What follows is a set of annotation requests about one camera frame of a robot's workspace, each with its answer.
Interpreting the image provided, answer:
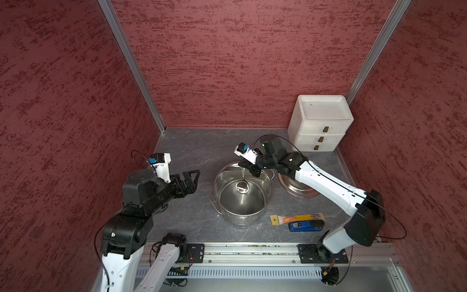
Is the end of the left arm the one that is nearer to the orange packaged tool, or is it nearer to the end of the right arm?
the end of the right arm

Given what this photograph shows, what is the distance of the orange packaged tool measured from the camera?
0.83 metres

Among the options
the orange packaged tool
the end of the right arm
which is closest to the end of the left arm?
the end of the right arm
